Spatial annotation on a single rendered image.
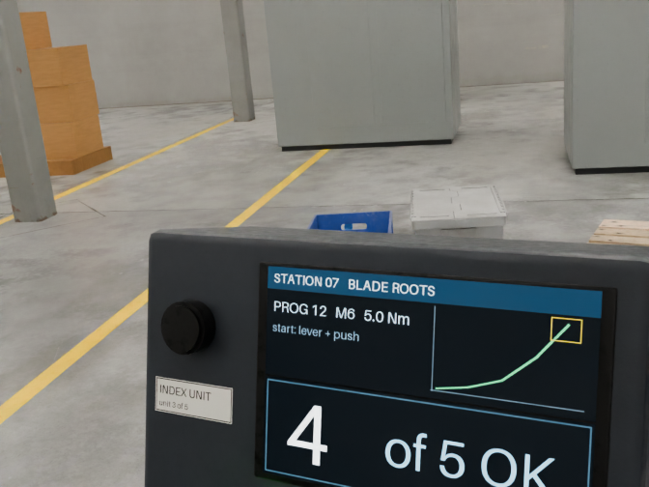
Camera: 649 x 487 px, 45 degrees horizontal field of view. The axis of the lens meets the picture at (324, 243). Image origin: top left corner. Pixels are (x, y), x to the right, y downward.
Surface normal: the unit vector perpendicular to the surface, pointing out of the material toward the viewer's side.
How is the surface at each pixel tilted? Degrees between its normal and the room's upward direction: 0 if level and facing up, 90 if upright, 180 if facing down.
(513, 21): 90
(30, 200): 90
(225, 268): 75
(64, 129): 90
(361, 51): 90
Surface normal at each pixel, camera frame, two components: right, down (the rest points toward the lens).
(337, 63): -0.23, 0.30
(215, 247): -0.44, 0.04
